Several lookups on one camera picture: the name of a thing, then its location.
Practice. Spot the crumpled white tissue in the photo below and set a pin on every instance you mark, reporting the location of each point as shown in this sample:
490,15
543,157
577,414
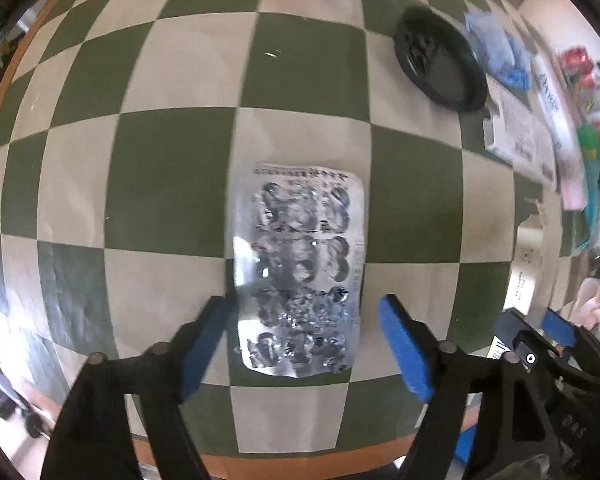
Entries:
592,305

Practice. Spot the white printed paper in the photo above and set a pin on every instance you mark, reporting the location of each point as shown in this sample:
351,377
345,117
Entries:
530,260

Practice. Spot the green checkered table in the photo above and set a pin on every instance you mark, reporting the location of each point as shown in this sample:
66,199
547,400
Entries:
180,160

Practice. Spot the white printed carton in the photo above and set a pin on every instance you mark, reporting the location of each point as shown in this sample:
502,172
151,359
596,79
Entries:
520,135

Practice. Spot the white and pink box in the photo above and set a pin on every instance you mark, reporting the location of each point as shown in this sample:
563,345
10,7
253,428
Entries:
560,130

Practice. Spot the black round plate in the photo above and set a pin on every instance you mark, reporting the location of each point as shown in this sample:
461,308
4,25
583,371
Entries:
442,60

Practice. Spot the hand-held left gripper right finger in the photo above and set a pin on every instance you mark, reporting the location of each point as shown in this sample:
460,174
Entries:
405,345

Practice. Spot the blue plastic wrapper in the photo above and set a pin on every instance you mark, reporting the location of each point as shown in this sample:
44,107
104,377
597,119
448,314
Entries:
500,50

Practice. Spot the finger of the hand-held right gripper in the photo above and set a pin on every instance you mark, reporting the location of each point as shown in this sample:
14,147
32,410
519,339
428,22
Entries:
557,325
517,332

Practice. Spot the green and teal packet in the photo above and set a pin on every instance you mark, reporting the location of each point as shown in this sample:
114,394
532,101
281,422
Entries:
591,180

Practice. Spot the silver pill blister pack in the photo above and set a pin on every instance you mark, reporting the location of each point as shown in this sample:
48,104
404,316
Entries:
300,260

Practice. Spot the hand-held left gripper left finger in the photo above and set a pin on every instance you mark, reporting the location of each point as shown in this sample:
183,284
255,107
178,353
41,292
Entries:
202,345

